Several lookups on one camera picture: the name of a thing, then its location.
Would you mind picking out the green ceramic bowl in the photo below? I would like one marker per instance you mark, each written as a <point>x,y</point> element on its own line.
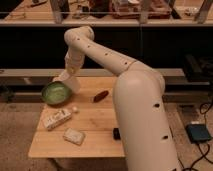
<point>55,93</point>

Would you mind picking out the black rectangular phone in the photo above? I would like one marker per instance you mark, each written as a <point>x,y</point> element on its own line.
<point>116,134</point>

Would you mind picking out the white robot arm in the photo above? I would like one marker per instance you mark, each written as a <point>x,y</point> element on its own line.
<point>137,98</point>

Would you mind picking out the wooden table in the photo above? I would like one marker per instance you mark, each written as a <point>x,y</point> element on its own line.
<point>99,151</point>

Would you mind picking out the red sausage toy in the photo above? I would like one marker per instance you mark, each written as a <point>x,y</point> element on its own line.
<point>100,96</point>

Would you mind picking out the white carton box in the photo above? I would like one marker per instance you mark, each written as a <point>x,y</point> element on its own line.
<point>56,119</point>

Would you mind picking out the white sponge block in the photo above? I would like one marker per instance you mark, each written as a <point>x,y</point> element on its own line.
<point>74,136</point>

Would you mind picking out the black foot pedal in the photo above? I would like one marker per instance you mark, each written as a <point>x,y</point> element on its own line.
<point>198,133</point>

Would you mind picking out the wooden shelf with clutter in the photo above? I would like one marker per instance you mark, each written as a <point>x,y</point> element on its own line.
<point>107,13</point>

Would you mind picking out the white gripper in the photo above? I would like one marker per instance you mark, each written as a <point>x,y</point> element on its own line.
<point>73,62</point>

